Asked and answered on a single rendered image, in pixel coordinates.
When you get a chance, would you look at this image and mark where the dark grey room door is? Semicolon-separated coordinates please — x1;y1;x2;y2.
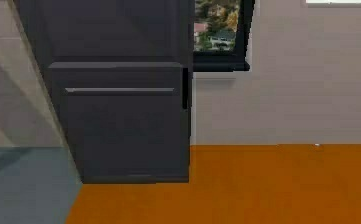
13;0;195;185

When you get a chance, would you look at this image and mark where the black door handle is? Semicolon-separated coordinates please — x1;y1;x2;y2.
182;67;190;110

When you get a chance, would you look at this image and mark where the black framed window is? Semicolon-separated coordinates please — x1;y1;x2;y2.
191;0;257;73

